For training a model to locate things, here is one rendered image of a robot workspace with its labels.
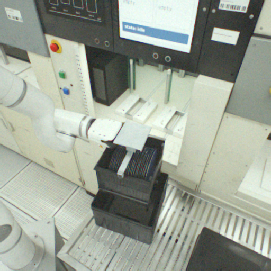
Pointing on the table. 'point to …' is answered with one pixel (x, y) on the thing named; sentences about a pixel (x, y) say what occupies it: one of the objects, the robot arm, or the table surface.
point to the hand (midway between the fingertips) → (132, 138)
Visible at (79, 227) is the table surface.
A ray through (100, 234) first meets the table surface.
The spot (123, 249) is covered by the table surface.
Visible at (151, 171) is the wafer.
